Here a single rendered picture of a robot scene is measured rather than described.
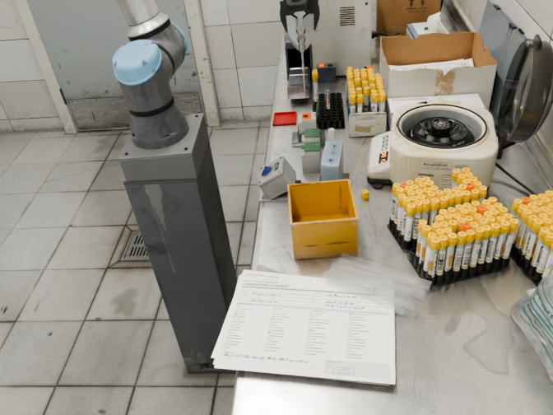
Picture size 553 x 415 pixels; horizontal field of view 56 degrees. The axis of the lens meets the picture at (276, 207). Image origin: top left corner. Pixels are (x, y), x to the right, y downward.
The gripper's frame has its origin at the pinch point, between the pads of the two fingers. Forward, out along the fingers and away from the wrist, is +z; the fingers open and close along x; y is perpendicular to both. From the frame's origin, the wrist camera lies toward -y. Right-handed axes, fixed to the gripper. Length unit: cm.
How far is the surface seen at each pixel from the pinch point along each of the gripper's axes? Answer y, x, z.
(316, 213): -33.2, -1.4, 25.3
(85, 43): 168, 127, 56
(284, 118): 13.0, 6.6, 26.6
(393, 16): 74, -34, 21
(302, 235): -46, 2, 20
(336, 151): -21.7, -6.8, 16.8
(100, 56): 168, 120, 64
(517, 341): -68, -34, 27
